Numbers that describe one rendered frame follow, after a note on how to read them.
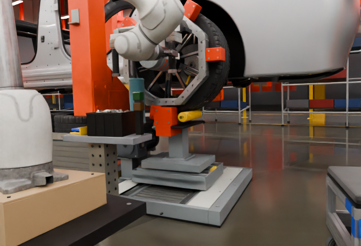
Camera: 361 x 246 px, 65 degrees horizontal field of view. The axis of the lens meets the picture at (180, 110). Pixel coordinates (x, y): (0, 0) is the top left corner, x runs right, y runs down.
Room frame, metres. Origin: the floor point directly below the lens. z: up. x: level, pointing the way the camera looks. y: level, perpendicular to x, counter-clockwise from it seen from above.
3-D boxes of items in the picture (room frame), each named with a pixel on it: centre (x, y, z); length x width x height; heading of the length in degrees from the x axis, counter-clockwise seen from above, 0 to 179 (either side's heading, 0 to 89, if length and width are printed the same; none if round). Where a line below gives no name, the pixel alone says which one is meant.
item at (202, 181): (1.85, 0.02, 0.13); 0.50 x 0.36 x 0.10; 65
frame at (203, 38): (1.69, 0.09, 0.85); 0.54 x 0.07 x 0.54; 65
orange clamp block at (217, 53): (1.56, -0.20, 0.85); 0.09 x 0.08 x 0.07; 65
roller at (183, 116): (1.73, -0.06, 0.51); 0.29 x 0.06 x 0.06; 155
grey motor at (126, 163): (2.03, 0.28, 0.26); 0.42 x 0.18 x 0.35; 155
